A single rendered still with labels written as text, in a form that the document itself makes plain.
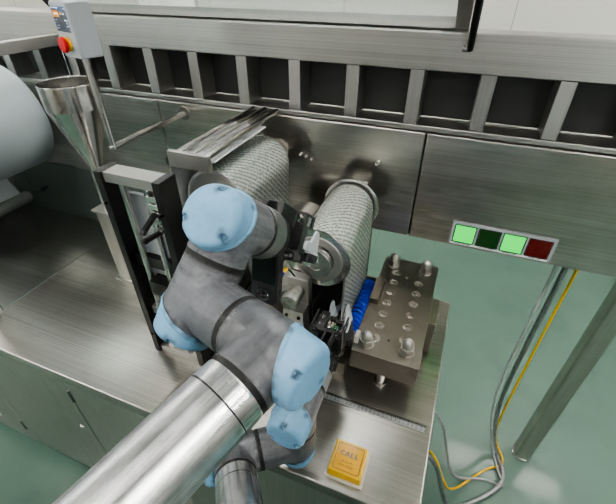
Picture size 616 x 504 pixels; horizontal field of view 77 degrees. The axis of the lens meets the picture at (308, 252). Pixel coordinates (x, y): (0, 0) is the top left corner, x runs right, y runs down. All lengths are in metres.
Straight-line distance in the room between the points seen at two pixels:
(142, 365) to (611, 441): 2.07
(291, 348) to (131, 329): 0.94
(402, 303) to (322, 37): 0.69
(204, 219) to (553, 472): 1.99
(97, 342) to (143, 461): 0.94
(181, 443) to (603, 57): 0.95
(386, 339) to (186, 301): 0.63
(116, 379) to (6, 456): 1.26
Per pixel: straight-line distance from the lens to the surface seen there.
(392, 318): 1.04
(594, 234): 1.15
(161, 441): 0.36
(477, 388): 2.31
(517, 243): 1.14
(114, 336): 1.28
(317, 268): 0.84
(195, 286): 0.45
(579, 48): 0.99
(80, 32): 1.00
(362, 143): 1.06
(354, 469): 0.93
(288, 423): 0.71
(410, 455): 0.99
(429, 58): 0.99
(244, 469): 0.77
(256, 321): 0.40
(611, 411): 2.55
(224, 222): 0.42
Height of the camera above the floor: 1.77
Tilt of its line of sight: 36 degrees down
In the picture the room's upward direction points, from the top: straight up
